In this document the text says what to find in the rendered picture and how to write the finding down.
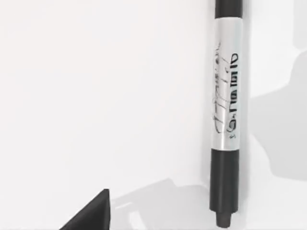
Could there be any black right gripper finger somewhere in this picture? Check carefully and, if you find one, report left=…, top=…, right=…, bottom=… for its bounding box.
left=59, top=188, right=111, bottom=230

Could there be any black and silver marker pen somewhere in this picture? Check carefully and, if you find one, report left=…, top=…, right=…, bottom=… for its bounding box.
left=209, top=0, right=245, bottom=228

